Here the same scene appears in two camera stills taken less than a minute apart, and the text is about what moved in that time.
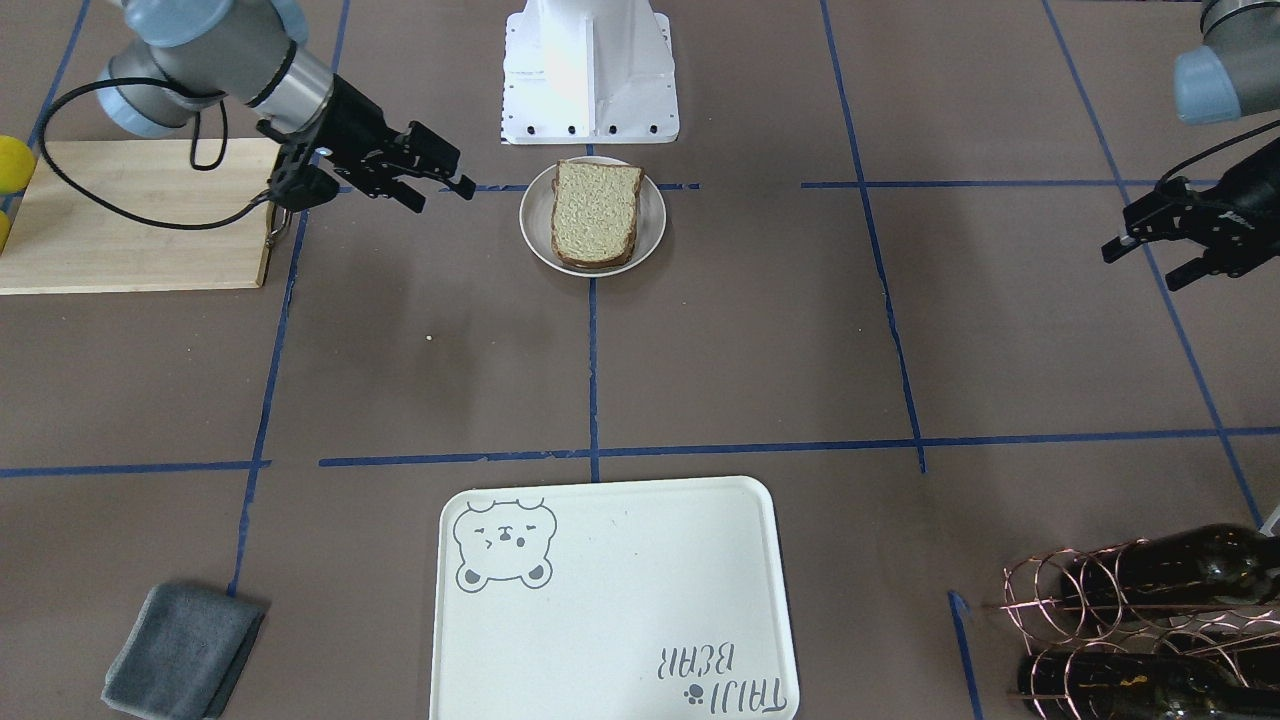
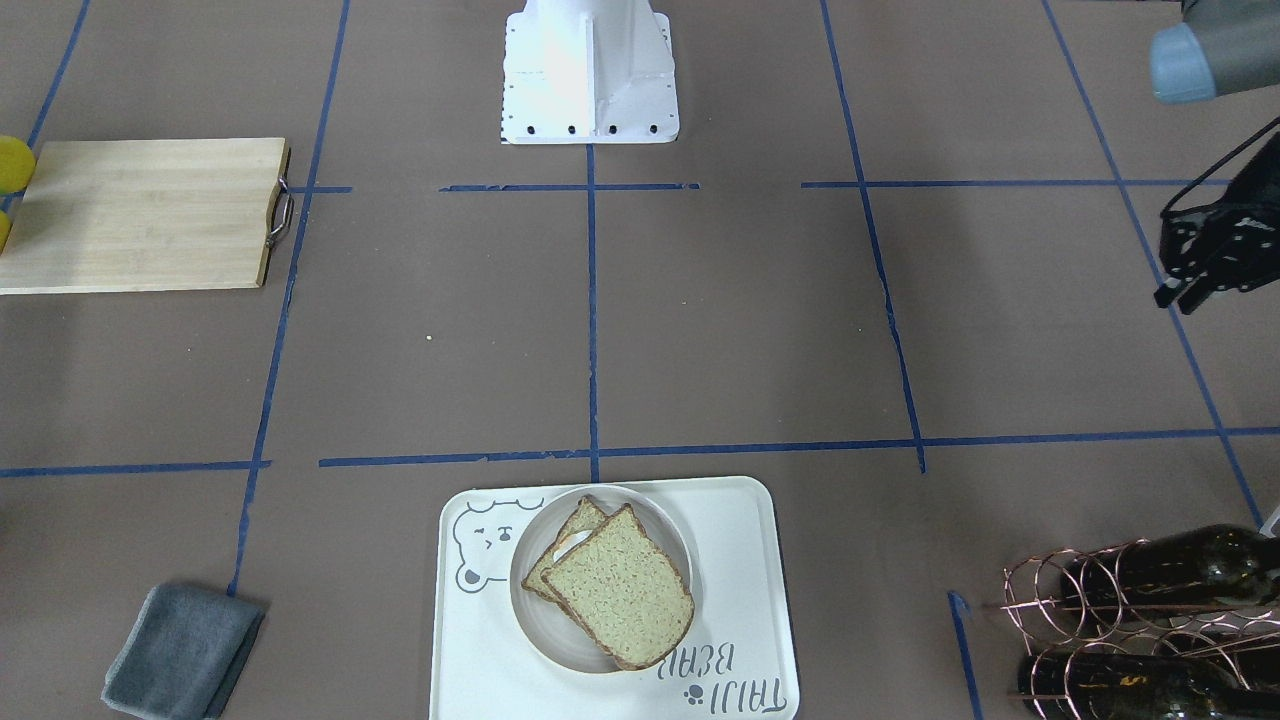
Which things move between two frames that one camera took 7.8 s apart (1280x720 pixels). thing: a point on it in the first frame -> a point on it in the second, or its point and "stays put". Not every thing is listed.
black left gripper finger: (1119, 246) -> (1165, 294)
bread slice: (594, 213) -> (622, 591)
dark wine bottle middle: (1204, 565) stays put
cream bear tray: (636, 599) stays put
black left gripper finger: (1186, 274) -> (1193, 296)
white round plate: (536, 224) -> (545, 624)
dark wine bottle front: (1103, 686) stays put
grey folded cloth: (186, 654) stays put
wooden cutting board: (63, 241) stays put
